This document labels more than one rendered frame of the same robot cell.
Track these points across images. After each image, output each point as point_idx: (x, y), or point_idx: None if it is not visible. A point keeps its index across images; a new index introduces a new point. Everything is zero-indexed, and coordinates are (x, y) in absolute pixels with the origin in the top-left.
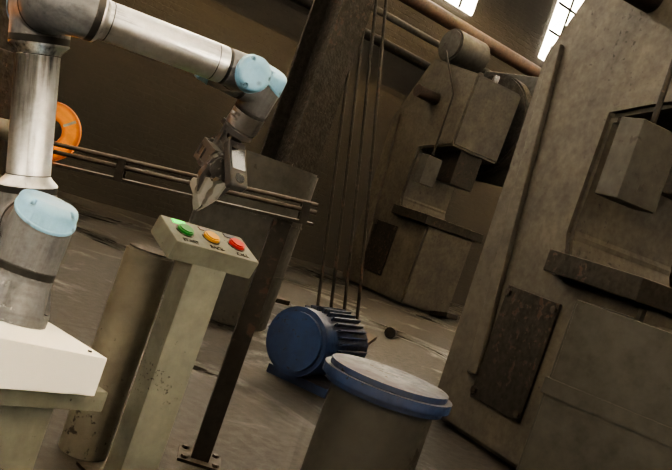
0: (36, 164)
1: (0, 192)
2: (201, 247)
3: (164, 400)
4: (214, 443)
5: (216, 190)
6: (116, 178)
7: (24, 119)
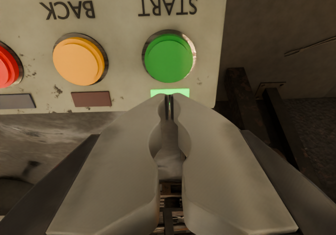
0: None
1: None
2: None
3: None
4: None
5: (131, 163)
6: (168, 210)
7: None
